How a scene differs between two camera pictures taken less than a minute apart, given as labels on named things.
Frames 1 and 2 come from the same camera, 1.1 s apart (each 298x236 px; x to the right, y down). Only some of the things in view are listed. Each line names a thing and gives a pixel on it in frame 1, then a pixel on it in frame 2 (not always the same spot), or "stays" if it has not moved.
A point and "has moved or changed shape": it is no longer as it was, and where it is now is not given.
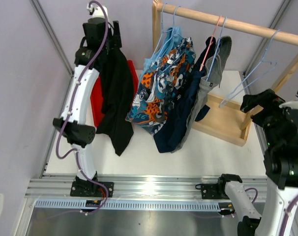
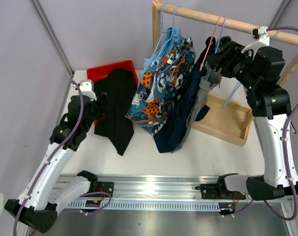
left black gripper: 115,42 → 103,111
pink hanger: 210,43 stays
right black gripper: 268,99 → 226,58
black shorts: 116,89 has moved or changed shape
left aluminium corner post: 43,17 stays
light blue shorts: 172,36 stays
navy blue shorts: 166,141 stays
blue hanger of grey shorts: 216,48 stays
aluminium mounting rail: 128,187 stays
